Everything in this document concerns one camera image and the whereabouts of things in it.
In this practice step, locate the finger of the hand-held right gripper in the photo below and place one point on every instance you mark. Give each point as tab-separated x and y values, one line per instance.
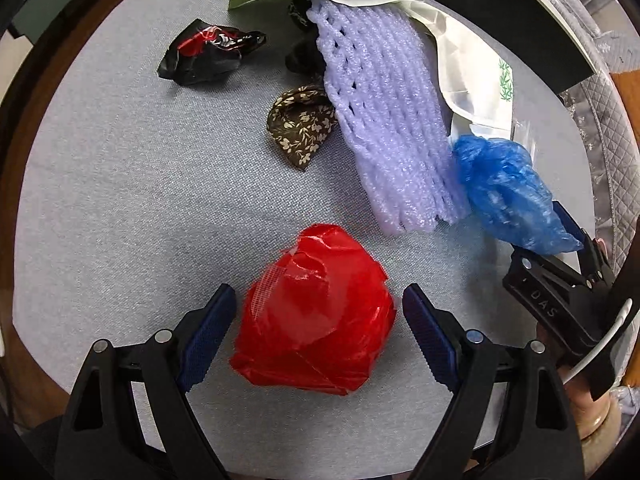
545	300
567	217

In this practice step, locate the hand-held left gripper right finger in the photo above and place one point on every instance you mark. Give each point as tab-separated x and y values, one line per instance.
430	335

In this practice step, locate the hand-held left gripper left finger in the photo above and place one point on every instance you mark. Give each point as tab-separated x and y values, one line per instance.
210	335

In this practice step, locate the blue plastic bag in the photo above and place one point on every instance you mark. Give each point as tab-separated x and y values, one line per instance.
505	195

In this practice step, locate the red plastic bag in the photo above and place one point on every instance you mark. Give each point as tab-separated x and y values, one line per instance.
315	320

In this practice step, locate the person's right hand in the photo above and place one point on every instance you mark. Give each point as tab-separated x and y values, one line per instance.
592	410

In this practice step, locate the white bag with green print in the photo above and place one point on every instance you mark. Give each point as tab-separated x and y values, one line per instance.
475	75

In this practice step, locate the grey tablecloth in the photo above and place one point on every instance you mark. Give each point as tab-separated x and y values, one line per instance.
125	185

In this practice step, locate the purple foam net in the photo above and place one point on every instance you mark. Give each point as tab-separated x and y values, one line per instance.
385	110

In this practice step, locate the brown floral cloth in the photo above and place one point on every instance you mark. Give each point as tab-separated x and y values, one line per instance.
300	130

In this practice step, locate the black red snack wrapper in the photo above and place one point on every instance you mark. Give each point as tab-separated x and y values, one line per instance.
200	55

